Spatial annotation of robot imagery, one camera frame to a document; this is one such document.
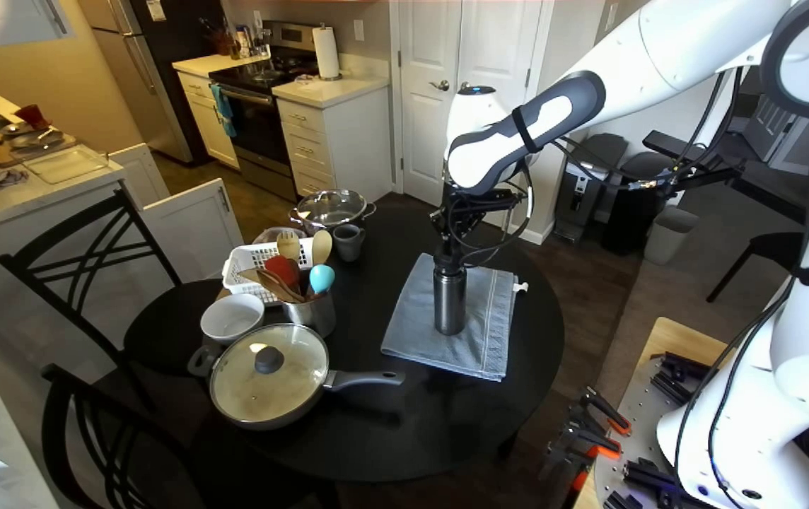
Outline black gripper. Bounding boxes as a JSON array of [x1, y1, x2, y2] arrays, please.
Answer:
[[433, 182, 511, 278]]

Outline dark steel water bottle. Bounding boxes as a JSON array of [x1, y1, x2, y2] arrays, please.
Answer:
[[430, 259, 473, 341]]

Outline glass pot lid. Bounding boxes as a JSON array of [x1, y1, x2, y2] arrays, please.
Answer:
[[287, 187, 371, 230]]

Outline glass pan lid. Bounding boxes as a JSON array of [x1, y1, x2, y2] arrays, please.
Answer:
[[207, 324, 330, 427]]

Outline blue-grey towel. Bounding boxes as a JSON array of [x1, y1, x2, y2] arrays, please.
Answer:
[[379, 252, 522, 385]]

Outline grey mug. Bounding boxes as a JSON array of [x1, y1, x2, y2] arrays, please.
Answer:
[[330, 223, 367, 267]]

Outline steel cooking pot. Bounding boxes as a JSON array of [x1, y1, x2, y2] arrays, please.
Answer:
[[287, 187, 379, 239]]

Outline white panel door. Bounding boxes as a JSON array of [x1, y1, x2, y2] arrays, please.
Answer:
[[389, 0, 551, 213]]

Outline wooden spoon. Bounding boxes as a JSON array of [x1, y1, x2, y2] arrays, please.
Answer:
[[275, 233, 304, 270], [307, 226, 336, 270]]

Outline utensil holder cup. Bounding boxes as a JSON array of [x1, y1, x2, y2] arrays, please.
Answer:
[[286, 291, 340, 341]]

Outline white cabinet with drawers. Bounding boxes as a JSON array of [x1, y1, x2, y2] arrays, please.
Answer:
[[272, 75, 396, 204]]

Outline red kitchen utensil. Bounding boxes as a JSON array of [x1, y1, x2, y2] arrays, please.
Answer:
[[261, 252, 304, 295]]

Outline round black table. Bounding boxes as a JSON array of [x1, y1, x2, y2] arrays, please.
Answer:
[[119, 192, 569, 486]]

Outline black trash can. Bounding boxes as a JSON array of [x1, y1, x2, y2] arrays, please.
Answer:
[[606, 150, 675, 259]]

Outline white dish tray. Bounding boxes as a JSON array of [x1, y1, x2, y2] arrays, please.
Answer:
[[221, 239, 317, 307]]

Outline small grey bin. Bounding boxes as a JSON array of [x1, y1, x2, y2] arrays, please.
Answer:
[[641, 206, 702, 270]]

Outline steel kitchen stove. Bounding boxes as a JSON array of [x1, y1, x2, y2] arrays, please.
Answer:
[[208, 24, 324, 204]]

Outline white mug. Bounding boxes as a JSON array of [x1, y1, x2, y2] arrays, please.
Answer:
[[197, 291, 268, 346]]

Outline white paper towel roll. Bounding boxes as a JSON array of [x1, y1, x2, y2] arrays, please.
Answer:
[[310, 24, 345, 82]]

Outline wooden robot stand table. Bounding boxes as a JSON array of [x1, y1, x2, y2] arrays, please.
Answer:
[[570, 318, 737, 509]]

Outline black metal bars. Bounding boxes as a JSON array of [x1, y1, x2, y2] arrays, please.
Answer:
[[647, 351, 710, 410]]

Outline teal dish towel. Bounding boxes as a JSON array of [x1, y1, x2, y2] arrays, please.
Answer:
[[208, 82, 241, 144]]

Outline white cabinet with doors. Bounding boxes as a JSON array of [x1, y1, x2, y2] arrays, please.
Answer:
[[169, 52, 272, 174]]

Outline black side chair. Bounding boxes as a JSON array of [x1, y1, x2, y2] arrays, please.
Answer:
[[703, 178, 809, 307]]

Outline black metal chair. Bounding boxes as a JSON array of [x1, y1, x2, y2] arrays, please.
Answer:
[[40, 363, 343, 509], [0, 184, 187, 368]]

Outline steel refrigerator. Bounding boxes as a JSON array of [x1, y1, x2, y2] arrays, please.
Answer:
[[77, 0, 200, 167]]

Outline white cutting mat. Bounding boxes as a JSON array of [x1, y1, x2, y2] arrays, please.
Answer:
[[22, 144, 109, 187]]

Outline red cup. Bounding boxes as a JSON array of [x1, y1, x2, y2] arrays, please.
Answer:
[[15, 102, 51, 137]]

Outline white kitchen counter island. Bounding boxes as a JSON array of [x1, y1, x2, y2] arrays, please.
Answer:
[[0, 61, 245, 380]]

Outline wooden cutting board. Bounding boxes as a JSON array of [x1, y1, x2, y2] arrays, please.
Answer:
[[0, 123, 80, 171]]

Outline frying pan black handle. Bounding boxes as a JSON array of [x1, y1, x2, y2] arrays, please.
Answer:
[[187, 321, 406, 437]]

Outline black clamp orange handle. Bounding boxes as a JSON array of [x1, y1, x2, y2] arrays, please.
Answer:
[[577, 385, 633, 442], [538, 438, 596, 498], [558, 417, 625, 468]]

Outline black metal bracket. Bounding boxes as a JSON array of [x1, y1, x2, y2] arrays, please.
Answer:
[[606, 455, 686, 509]]

